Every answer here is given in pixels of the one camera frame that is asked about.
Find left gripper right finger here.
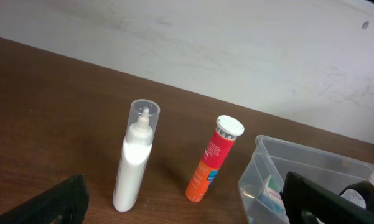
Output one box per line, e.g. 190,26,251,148
281,171,374,224

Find dark bottle white cap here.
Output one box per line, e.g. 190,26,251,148
339,171,374,213

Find white green medicine box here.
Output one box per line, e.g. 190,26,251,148
257,176,286,216

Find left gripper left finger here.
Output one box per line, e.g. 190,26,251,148
0,174,90,224

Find clear plastic container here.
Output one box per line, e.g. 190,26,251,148
238,136,374,223

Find white spray bottle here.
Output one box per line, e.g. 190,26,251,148
113,99,160,212

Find orange tube white cap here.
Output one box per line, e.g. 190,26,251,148
185,115,245,202

